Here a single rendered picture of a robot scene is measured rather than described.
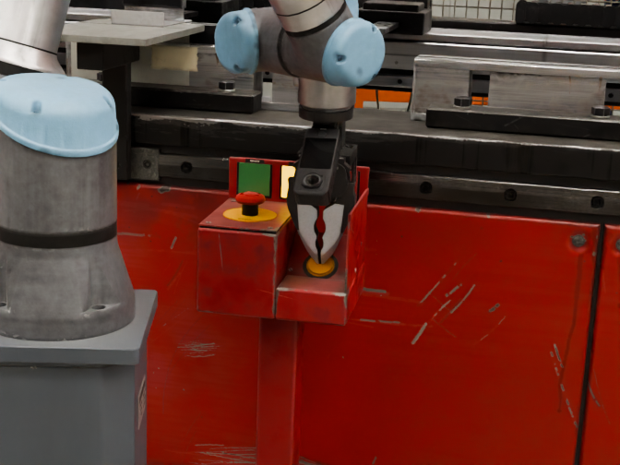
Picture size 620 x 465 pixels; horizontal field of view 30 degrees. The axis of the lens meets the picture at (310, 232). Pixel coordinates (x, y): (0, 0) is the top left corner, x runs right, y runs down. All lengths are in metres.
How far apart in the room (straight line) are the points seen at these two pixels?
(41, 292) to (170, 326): 0.75
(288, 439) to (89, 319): 0.58
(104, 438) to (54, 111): 0.31
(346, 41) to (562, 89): 0.58
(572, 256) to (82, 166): 0.83
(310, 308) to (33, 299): 0.49
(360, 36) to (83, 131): 0.35
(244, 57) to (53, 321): 0.43
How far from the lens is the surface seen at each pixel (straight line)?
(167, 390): 1.87
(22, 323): 1.11
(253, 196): 1.53
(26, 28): 1.22
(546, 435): 1.78
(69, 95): 1.10
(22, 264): 1.11
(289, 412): 1.61
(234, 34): 1.37
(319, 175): 1.43
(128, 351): 1.09
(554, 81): 1.77
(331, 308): 1.49
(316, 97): 1.46
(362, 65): 1.28
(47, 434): 1.14
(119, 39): 1.62
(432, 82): 1.78
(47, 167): 1.08
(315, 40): 1.27
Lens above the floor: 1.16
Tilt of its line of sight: 15 degrees down
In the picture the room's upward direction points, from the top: 2 degrees clockwise
